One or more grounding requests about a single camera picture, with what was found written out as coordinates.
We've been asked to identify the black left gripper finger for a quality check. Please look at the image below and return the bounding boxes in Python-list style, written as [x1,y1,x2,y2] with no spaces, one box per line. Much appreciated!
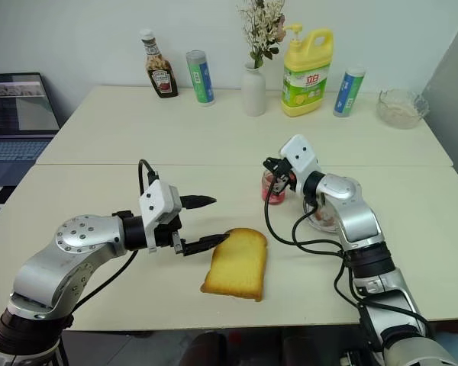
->
[180,194,218,211]
[182,233,231,258]

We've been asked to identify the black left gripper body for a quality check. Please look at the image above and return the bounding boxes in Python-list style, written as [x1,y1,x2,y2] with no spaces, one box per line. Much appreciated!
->
[153,214,185,255]

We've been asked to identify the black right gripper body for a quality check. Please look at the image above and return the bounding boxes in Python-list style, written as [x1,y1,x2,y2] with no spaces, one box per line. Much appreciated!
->
[275,156,295,192]

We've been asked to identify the glass jar of red jam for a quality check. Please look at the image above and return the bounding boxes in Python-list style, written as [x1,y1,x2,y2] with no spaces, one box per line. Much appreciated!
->
[258,169,289,207]

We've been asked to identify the toasted bread slice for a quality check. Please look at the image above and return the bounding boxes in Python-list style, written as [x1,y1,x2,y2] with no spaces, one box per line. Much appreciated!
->
[199,227,269,303]

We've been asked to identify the small clear glass dish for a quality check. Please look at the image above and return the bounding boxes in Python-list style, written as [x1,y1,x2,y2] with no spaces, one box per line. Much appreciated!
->
[302,196,344,233]

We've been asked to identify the white ceramic vase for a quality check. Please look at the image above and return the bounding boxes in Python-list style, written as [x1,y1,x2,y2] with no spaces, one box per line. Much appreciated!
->
[240,62,268,117]

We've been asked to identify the yellow detergent pump bottle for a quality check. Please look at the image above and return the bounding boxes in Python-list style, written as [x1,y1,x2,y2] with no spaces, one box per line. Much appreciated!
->
[281,23,334,119]

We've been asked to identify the green blue cylindrical can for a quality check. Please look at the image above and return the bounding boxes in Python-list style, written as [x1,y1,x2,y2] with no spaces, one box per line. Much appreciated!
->
[332,68,367,119]
[185,50,216,108]

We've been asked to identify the clear glass bowl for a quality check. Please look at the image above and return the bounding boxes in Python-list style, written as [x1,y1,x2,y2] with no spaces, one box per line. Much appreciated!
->
[376,88,431,131]

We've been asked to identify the ketchup bottle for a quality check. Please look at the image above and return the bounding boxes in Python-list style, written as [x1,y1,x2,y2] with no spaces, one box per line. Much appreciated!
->
[139,27,179,99]

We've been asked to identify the dried flower bouquet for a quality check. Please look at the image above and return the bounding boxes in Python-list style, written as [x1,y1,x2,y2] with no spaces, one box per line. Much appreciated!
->
[237,0,288,70]

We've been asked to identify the open laptop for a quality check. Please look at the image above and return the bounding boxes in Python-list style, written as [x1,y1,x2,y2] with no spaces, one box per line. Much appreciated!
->
[0,72,61,188]

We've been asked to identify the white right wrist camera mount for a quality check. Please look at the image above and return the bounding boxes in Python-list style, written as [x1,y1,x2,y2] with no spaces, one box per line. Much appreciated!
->
[279,133,324,194]

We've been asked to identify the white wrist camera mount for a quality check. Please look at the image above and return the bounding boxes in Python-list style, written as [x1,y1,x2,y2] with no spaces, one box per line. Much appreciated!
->
[279,133,324,194]
[137,180,183,255]

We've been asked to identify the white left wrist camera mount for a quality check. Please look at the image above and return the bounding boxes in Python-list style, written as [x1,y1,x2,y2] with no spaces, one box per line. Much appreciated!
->
[137,180,183,255]

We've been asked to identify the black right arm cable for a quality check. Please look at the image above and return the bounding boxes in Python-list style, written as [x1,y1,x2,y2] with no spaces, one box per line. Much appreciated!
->
[263,188,431,344]

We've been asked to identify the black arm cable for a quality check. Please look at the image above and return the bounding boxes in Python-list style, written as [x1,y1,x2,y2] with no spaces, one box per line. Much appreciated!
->
[263,188,431,344]
[70,159,161,310]

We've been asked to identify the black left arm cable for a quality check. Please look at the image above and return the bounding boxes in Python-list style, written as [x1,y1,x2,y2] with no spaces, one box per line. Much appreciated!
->
[70,159,161,310]

